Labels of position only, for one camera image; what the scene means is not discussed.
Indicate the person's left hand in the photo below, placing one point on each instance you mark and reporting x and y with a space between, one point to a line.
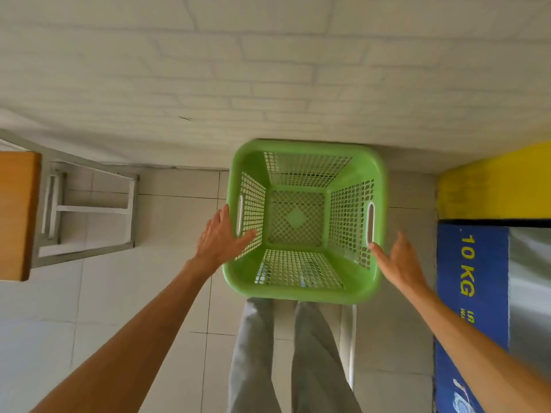
217 245

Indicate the person's right hand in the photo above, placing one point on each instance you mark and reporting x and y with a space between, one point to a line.
402 264

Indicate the person's left thumb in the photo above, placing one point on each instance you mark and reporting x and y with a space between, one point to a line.
245 240

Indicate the person's right thumb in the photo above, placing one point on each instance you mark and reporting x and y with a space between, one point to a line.
379 253

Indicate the green plastic laundry basket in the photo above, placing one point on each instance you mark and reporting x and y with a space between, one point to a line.
301 146

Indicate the person's left forearm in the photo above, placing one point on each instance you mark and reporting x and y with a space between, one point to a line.
137 331

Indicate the person's right forearm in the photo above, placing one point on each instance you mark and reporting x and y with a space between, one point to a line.
473 352

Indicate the blue and grey washing machine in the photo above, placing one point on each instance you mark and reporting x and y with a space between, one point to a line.
473 296

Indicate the person's left trouser leg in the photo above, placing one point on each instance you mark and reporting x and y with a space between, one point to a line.
254 361

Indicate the person's trouser leg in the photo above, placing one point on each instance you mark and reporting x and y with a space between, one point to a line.
254 361
318 365

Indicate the person's right trouser leg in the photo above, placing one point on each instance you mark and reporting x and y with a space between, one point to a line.
318 365

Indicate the yellow block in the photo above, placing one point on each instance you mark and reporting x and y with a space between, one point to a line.
495 184

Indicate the wooden table top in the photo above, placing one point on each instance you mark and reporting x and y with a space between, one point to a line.
17 215

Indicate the grey metal table frame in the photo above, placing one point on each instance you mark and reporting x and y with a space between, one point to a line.
90 249

